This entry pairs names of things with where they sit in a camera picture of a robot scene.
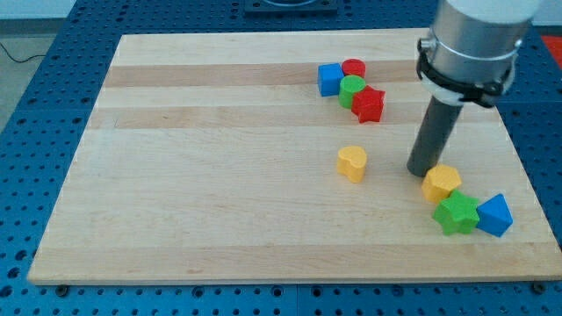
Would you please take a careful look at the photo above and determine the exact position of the yellow hexagon block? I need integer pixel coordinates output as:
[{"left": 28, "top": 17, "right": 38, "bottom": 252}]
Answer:
[{"left": 421, "top": 164, "right": 462, "bottom": 204}]

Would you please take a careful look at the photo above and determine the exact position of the yellow heart block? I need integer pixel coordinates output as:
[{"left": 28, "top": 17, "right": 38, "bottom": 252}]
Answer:
[{"left": 336, "top": 146, "right": 368, "bottom": 183}]

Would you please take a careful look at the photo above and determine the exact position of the black cable clamp on arm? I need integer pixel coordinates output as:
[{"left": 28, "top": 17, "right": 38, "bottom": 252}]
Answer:
[{"left": 416, "top": 33, "right": 518, "bottom": 108}]

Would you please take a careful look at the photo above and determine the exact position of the wooden board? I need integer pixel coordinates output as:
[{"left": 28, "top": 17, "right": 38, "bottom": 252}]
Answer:
[{"left": 27, "top": 28, "right": 561, "bottom": 285}]

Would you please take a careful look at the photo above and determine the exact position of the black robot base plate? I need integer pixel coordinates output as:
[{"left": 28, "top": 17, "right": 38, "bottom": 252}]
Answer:
[{"left": 244, "top": 0, "right": 340, "bottom": 13}]

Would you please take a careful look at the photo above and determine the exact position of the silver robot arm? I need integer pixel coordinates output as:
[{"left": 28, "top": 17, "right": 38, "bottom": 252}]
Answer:
[{"left": 416, "top": 0, "right": 541, "bottom": 108}]

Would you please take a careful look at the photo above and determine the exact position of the black cable on floor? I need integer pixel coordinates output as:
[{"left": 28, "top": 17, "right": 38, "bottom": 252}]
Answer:
[{"left": 0, "top": 42, "right": 47, "bottom": 64}]

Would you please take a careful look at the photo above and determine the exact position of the red star block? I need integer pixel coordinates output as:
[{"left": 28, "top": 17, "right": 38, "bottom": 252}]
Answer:
[{"left": 351, "top": 85, "right": 385, "bottom": 124}]

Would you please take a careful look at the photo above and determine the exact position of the blue cube block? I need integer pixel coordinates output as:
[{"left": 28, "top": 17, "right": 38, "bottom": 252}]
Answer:
[{"left": 317, "top": 63, "right": 344, "bottom": 97}]

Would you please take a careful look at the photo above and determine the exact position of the green cylinder block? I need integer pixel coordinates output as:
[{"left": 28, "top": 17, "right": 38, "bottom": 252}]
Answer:
[{"left": 338, "top": 75, "right": 366, "bottom": 109}]

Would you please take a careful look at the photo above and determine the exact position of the blue triangle block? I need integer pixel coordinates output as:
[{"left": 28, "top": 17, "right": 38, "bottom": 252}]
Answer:
[{"left": 476, "top": 193, "right": 514, "bottom": 237}]

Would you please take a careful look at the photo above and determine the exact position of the green star block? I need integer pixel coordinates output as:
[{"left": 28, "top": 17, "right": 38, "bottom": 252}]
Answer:
[{"left": 433, "top": 190, "right": 479, "bottom": 235}]

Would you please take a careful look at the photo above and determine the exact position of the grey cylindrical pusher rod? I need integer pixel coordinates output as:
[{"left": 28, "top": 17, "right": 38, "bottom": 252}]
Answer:
[{"left": 407, "top": 97, "right": 463, "bottom": 177}]

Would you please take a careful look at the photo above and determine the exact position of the red cylinder block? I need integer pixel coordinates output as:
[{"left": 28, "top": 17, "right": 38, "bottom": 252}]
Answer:
[{"left": 342, "top": 59, "right": 366, "bottom": 78}]

